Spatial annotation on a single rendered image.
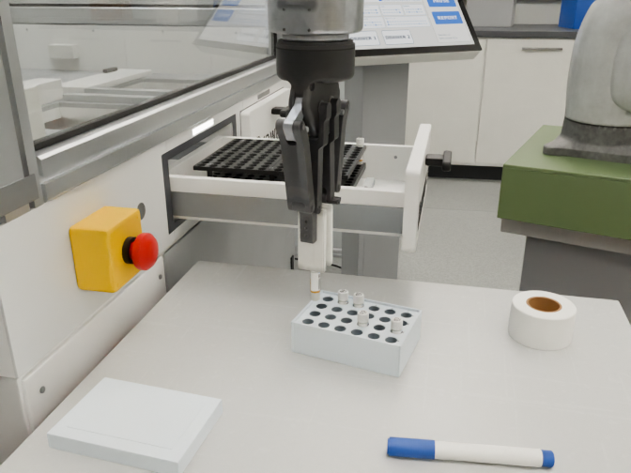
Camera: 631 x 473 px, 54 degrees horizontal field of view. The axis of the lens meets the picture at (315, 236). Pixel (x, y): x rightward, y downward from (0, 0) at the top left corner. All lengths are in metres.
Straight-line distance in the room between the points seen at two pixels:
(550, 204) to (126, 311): 0.69
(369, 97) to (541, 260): 0.86
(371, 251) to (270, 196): 1.24
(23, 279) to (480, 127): 3.47
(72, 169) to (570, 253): 0.87
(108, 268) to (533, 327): 0.46
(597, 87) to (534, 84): 2.76
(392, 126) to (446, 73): 1.92
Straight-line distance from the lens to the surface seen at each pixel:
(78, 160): 0.68
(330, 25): 0.57
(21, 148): 0.62
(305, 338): 0.68
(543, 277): 1.23
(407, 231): 0.79
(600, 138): 1.17
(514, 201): 1.11
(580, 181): 1.08
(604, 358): 0.75
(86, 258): 0.67
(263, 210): 0.83
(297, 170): 0.59
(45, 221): 0.64
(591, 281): 1.22
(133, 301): 0.81
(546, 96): 3.93
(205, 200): 0.86
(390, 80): 1.91
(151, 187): 0.82
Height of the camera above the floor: 1.14
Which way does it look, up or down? 22 degrees down
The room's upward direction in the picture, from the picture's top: straight up
